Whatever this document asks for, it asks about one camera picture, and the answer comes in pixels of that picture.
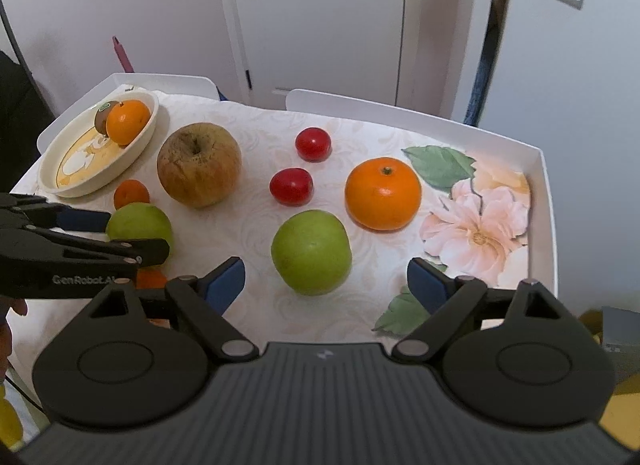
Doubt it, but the person's left hand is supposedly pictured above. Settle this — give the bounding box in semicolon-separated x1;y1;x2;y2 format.
0;296;29;381

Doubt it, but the white rimmed table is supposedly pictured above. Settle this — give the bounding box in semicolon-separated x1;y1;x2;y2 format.
10;72;559;296

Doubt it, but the black curved rod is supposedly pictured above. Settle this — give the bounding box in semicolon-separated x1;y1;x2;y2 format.
0;0;57;120

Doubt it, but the red tomato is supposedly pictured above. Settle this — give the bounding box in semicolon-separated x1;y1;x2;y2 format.
294;127;332;163
269;168;315;206

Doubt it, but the small orange tangerine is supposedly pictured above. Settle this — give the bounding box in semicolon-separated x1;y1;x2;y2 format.
134;268;170;291
113;180;151;210

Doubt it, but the white panel door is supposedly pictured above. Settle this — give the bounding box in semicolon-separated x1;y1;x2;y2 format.
212;0;482;113

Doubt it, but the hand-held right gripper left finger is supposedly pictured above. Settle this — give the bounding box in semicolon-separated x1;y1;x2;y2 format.
87;256;261;363

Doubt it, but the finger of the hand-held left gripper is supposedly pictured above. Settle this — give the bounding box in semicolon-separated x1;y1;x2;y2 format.
0;194;112;234
0;227;171;266

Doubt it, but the grey box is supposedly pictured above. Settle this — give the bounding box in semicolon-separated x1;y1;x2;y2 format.
600;305;640;354

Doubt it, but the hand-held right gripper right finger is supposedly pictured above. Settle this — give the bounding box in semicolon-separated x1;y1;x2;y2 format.
390;257;576;362

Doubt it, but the cream oval bowl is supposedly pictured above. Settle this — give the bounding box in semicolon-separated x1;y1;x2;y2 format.
38;90;161;197

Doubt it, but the dark cloth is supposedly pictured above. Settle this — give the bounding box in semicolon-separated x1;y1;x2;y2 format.
0;49;57;196

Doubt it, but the green apple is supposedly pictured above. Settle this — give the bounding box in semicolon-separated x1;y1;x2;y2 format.
105;202;174;258
270;210;352;296

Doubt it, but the large orange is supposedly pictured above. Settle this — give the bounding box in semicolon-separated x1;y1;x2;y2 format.
344;157;422;232
105;100;152;144

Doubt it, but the wrinkled russet apple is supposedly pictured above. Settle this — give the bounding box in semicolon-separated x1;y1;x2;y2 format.
156;122;243;209

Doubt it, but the brown kiwi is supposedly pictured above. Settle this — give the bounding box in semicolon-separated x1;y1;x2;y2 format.
94;100;120;136

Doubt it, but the pink plastic tool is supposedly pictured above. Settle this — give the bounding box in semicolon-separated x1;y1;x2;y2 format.
112;36;135;74

